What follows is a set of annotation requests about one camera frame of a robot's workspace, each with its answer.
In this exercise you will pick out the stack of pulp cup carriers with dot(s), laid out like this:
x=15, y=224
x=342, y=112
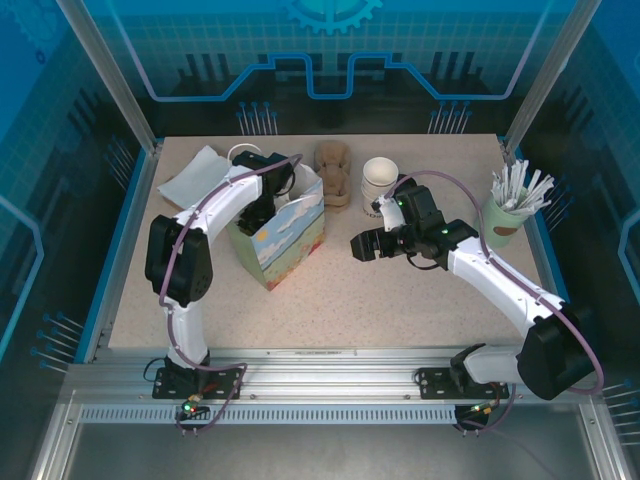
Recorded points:
x=332, y=175

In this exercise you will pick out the paper gift bag with landscape print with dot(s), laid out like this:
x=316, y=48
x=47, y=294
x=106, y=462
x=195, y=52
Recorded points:
x=290, y=240

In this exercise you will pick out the white paper napkin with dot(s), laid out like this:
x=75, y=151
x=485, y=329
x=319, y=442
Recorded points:
x=195, y=175

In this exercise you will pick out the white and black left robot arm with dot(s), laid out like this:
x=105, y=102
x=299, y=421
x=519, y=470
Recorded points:
x=220, y=200

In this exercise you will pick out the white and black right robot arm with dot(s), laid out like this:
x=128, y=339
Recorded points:
x=500, y=280

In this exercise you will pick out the stack of white paper cups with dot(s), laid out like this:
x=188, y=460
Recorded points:
x=377, y=172

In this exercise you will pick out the green mug with brown heart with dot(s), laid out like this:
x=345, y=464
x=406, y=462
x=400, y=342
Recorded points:
x=505, y=225

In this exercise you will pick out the white wrapped straw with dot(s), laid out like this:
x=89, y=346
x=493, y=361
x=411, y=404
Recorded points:
x=532, y=184
x=520, y=176
x=537, y=205
x=542, y=187
x=510, y=180
x=497, y=185

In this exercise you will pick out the small connector board with LEDs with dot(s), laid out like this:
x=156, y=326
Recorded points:
x=482, y=409
x=192, y=409

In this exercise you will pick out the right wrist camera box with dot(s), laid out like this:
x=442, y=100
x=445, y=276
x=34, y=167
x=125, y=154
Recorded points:
x=390, y=215

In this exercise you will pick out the aluminium mounting rail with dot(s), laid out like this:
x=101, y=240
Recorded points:
x=325, y=380

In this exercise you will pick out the blue table edge frame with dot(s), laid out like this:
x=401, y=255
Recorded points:
x=131, y=200

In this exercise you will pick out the aluminium frame post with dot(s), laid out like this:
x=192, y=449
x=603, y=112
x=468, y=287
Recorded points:
x=544, y=75
x=117, y=85

